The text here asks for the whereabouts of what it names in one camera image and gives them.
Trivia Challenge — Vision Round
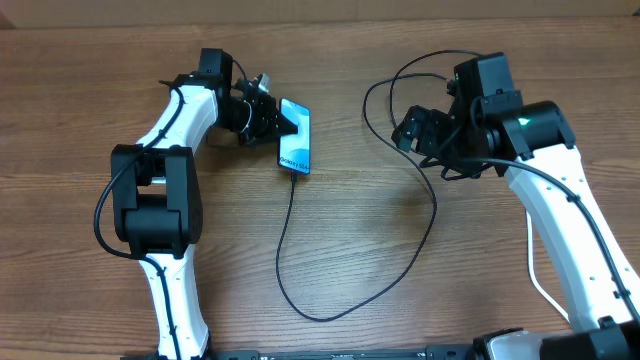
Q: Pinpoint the black smartphone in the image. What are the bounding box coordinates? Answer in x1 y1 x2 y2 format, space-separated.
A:
278 99 311 175

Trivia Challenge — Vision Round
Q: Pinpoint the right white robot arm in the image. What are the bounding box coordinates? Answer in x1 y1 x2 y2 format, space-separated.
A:
392 51 639 359

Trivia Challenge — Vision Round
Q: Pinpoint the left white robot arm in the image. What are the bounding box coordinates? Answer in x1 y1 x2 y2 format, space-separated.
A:
106 72 311 359

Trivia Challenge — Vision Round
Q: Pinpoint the white power strip cord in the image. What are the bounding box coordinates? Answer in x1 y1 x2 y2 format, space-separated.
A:
524 209 571 322

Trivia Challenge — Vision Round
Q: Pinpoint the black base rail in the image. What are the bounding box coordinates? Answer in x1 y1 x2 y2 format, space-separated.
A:
119 343 481 360

